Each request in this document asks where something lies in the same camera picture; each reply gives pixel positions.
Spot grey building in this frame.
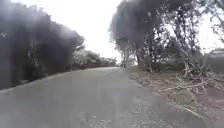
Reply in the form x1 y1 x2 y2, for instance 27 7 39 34
204 48 224 74

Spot dark dense trees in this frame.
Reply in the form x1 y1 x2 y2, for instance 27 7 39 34
0 0 86 90

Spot grey asphalt road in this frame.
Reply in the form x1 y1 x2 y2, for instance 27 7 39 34
0 66 224 128

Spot dirt verge with fallen branches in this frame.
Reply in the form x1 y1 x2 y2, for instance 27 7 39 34
128 64 224 124

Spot group of bare-branched trees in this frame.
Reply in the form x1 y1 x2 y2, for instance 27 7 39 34
109 0 224 74

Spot distant row of bushes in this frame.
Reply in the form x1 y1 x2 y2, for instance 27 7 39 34
71 46 118 71

